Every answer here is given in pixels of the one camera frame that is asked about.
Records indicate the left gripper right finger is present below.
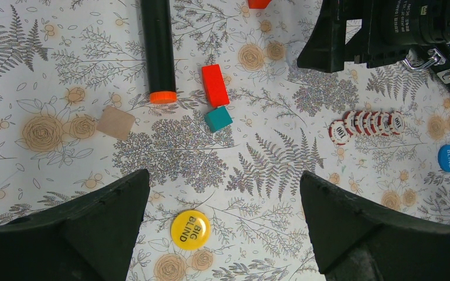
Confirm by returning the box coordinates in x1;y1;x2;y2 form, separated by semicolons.
299;171;450;280

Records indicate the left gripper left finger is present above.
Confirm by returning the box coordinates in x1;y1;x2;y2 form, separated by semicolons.
0;169;150;280

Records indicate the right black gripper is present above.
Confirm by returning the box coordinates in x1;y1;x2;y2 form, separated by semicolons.
296;0;450;73

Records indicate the row of red poker chips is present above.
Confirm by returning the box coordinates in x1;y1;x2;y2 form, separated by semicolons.
328;110;407;145

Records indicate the yellow big blind button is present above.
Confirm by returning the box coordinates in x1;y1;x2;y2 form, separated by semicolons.
170;210;212;251

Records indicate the blue small blind button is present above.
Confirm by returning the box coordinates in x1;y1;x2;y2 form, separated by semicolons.
438;144;450;173

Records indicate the black poker case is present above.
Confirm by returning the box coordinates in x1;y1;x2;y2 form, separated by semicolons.
402;43;450;90

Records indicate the wooden square block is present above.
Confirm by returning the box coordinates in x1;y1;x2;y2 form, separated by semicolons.
96;106;135;141

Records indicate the small red block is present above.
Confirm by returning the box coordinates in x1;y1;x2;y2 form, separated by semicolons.
248;0;271;9

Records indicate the floral table mat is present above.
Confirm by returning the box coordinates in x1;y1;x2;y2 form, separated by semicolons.
0;1;450;280

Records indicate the long red block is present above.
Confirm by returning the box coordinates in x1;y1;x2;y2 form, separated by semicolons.
202;64;230;108

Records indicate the teal cube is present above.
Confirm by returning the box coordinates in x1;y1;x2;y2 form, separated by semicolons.
204;106;233;133

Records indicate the black cylinder orange cap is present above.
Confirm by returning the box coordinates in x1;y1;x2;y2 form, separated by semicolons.
140;0;178;104

